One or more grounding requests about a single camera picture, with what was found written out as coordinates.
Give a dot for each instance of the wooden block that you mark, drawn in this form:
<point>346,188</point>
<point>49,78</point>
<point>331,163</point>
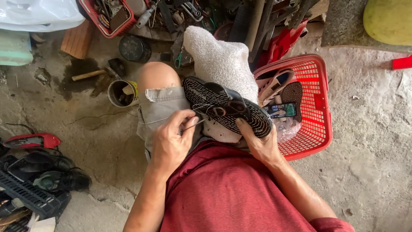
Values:
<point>77,38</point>

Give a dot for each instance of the heap of tools and scraps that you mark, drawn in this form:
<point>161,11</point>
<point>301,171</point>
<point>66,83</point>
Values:
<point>244,19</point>

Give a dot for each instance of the person's right hand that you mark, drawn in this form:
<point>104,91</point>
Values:
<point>264,148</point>

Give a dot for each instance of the person's grey shorts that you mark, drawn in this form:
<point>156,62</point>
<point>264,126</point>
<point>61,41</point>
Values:
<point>161,106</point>

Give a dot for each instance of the red high heel shoe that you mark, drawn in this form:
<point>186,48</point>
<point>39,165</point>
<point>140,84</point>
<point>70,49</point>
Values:
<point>32,141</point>

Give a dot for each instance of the round black tin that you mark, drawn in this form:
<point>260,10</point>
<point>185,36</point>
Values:
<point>133,49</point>

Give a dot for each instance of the white plastic bag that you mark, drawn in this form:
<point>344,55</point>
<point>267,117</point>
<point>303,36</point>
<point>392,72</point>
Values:
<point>38,14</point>

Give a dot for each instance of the pale green foam block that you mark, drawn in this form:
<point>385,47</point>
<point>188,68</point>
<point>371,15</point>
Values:
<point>14,48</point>

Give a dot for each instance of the person's knee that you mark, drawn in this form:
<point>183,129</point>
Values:
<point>157,75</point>

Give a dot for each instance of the brown dotted shoe sole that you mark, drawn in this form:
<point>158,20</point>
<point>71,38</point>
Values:
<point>293,93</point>

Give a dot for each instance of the person's left hand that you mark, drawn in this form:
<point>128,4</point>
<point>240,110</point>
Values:
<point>167,141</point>

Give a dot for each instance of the person's red shirt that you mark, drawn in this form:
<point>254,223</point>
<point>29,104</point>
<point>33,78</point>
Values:
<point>231,193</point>

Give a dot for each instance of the white paper sheet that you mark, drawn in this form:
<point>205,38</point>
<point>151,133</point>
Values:
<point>43,225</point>

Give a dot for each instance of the clear plastic bag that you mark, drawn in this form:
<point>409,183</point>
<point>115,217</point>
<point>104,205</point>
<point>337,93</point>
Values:
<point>286,129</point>

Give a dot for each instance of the black and green shoe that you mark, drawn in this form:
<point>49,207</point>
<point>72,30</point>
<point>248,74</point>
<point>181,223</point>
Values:
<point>64,181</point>

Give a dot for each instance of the smartphone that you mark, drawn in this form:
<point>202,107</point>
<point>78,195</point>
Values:
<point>281,110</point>

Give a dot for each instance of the black leather shoe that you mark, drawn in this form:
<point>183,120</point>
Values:
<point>35,164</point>

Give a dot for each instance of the black plastic crate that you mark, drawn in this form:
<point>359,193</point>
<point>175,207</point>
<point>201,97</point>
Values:
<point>29,195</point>

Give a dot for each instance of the grey concrete slab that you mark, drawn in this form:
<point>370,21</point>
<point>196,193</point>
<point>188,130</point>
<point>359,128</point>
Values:
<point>341,29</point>

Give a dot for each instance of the metal sewing awl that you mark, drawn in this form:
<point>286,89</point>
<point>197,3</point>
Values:
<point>193,126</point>

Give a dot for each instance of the white and navy shoe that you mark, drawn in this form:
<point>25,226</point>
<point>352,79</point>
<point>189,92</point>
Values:
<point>275,85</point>

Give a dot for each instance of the yellow green round object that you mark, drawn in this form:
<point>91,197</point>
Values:
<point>389,21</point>

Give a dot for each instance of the red plastic bar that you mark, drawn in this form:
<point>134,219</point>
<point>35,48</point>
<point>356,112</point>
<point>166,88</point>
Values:
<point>402,63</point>

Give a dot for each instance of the red plastic panel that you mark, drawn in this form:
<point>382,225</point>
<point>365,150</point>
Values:
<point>283,42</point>

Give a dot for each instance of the large red plastic basket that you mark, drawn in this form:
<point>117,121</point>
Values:
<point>313,106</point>

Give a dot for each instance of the white fluffy towel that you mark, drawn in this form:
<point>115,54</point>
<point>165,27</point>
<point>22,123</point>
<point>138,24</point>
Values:
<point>219,58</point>

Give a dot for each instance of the small red basket of tools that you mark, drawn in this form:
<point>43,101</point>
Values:
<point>111,17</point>

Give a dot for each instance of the black stitched sandal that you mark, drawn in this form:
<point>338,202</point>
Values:
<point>225,106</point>

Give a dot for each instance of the open metal can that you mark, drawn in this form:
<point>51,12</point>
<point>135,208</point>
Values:
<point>121,93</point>

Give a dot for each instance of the white sewing thread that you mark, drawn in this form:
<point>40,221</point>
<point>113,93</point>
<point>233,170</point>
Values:
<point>199,108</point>

